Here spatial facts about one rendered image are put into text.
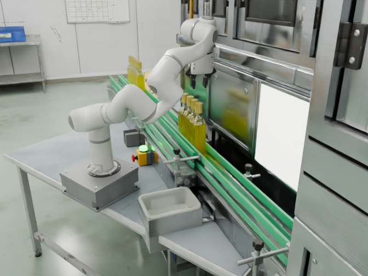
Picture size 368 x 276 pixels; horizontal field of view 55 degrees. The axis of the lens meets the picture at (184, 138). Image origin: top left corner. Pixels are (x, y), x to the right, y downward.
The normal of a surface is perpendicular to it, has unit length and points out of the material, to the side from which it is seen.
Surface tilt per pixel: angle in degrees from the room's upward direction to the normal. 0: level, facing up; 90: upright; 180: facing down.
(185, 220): 90
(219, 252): 0
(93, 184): 5
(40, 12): 90
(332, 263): 90
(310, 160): 90
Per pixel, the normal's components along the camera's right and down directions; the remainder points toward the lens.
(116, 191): 0.79, 0.23
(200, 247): 0.00, -0.93
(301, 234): -0.94, 0.14
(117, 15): 0.36, 0.36
